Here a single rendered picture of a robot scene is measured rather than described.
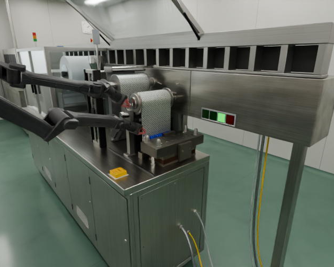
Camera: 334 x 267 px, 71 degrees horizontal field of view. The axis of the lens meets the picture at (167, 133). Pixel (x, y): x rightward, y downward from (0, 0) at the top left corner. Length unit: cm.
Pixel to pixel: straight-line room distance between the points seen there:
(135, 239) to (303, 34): 128
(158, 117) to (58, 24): 581
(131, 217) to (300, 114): 96
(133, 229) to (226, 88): 93
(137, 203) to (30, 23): 607
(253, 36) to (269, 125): 44
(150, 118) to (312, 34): 93
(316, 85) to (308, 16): 258
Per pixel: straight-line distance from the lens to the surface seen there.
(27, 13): 695
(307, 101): 119
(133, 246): 145
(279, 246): 174
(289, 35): 122
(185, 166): 144
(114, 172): 133
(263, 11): 398
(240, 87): 133
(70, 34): 717
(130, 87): 166
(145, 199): 132
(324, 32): 118
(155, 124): 152
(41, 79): 133
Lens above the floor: 153
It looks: 18 degrees down
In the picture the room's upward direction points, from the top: straight up
